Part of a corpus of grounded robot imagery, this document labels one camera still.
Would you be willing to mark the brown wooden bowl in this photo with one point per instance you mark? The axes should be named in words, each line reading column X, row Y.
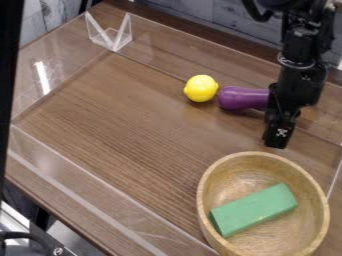
column 295, row 233

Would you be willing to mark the clear acrylic tray walls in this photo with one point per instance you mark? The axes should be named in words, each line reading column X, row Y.
column 108, row 145

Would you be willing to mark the black vertical pole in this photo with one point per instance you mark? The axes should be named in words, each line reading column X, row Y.
column 10, row 17

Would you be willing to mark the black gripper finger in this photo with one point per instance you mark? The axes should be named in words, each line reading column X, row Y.
column 278, row 132

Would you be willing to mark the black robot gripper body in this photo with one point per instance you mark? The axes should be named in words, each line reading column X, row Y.
column 296, row 89

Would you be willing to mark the purple toy eggplant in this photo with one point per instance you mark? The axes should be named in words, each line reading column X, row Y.
column 236, row 98

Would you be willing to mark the clear acrylic corner bracket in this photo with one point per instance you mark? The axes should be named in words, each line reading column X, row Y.
column 109, row 38

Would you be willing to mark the yellow toy lemon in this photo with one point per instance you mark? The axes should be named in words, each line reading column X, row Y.
column 200, row 88

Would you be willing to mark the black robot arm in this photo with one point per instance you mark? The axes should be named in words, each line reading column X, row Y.
column 307, row 36

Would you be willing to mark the green rectangular block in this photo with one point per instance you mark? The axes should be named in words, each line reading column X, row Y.
column 252, row 210

